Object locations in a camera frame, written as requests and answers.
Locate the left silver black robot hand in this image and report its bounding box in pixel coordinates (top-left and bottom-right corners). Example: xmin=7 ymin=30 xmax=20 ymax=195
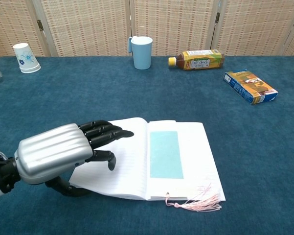
xmin=14 ymin=120 xmax=135 ymax=198

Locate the white notebook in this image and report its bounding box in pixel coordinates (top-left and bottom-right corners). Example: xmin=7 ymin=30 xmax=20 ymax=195
xmin=68 ymin=117 xmax=226 ymax=202

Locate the light blue tasselled bookmark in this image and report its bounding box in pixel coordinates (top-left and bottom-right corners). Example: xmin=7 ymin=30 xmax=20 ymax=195
xmin=148 ymin=120 xmax=223 ymax=212

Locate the teal blue table cloth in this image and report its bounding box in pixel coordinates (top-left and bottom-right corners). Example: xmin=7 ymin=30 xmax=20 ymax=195
xmin=0 ymin=55 xmax=294 ymax=235

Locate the white flower-print paper cup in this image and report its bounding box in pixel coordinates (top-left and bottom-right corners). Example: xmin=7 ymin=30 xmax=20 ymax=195
xmin=12 ymin=43 xmax=42 ymax=74

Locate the light blue plastic mug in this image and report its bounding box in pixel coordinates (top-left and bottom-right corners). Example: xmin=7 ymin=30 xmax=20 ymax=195
xmin=127 ymin=36 xmax=153 ymax=70

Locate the yellow-label tea bottle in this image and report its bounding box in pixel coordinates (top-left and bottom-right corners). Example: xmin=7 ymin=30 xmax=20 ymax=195
xmin=168 ymin=49 xmax=226 ymax=71

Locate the blue and orange snack box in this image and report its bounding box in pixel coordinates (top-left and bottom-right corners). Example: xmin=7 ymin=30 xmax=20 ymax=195
xmin=223 ymin=70 xmax=279 ymax=105

